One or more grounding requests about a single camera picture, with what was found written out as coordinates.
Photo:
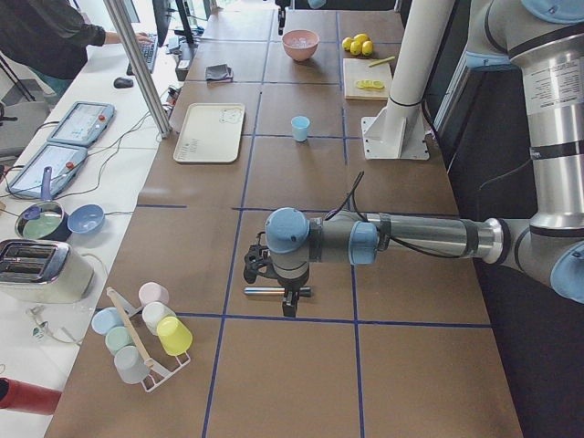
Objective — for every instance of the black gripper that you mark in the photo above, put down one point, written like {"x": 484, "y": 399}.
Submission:
{"x": 290, "y": 283}

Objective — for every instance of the steel muddler black tip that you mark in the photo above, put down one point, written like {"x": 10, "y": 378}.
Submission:
{"x": 274, "y": 291}

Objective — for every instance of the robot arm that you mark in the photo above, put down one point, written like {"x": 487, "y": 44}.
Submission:
{"x": 544, "y": 39}

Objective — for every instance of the yellow cup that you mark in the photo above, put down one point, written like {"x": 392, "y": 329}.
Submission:
{"x": 174, "y": 336}

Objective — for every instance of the white cup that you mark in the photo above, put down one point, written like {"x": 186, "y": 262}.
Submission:
{"x": 153, "y": 313}

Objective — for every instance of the pink cup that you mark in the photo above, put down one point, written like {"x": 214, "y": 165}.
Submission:
{"x": 153, "y": 292}

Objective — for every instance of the white cup rack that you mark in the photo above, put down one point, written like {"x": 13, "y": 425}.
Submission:
{"x": 159, "y": 373}

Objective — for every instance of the light blue cup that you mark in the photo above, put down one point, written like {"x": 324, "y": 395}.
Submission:
{"x": 300, "y": 127}

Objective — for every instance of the grey cup on rack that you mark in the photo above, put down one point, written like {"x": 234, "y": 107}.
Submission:
{"x": 130, "y": 365}

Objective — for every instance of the green cup on rack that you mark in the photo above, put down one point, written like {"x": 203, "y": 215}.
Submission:
{"x": 118, "y": 338}

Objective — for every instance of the blue cup on rack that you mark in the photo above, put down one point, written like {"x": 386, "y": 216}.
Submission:
{"x": 105, "y": 320}

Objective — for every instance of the clear ice cubes pile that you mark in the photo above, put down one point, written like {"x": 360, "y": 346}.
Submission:
{"x": 300, "y": 42}

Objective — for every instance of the cream bear tray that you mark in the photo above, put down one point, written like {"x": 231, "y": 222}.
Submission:
{"x": 210, "y": 133}

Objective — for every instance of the blue bowl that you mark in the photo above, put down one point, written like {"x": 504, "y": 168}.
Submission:
{"x": 86, "y": 220}

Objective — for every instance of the wooden cutting board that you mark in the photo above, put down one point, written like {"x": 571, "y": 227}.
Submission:
{"x": 356, "y": 69}

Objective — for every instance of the lemon slices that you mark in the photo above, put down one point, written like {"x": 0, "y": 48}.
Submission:
{"x": 369, "y": 84}

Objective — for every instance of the grey folded cloth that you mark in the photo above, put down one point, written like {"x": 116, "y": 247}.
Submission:
{"x": 218, "y": 73}

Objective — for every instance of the yellow-green knife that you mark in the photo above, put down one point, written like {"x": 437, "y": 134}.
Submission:
{"x": 378, "y": 62}

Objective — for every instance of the pink bowl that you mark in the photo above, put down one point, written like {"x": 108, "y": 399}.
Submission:
{"x": 300, "y": 54}

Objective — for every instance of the blue saucepan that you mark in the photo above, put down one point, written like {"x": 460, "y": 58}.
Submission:
{"x": 46, "y": 219}

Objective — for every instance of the yellow lemon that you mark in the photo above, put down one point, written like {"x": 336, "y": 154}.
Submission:
{"x": 367, "y": 48}
{"x": 346, "y": 43}
{"x": 361, "y": 38}

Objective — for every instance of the teach pendant near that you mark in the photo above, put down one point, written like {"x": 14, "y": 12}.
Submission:
{"x": 66, "y": 161}

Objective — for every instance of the teach pendant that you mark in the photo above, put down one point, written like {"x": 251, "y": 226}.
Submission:
{"x": 83, "y": 124}
{"x": 66, "y": 161}

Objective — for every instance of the teach pendant far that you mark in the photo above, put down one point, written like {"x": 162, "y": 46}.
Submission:
{"x": 83, "y": 124}

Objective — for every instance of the black computer mouse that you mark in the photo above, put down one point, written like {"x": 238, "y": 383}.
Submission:
{"x": 123, "y": 83}

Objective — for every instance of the black keyboard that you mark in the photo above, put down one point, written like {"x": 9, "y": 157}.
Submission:
{"x": 149, "y": 51}

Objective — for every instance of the red bottle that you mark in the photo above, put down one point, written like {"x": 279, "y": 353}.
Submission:
{"x": 21, "y": 396}

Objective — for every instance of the person at desk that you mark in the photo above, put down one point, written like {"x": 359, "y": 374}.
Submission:
{"x": 50, "y": 38}

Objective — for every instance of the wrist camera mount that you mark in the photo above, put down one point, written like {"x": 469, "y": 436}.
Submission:
{"x": 258, "y": 261}

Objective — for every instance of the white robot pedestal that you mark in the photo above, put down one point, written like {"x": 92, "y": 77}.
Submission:
{"x": 397, "y": 132}

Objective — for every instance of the aluminium frame post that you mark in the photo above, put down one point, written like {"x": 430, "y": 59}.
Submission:
{"x": 122, "y": 24}

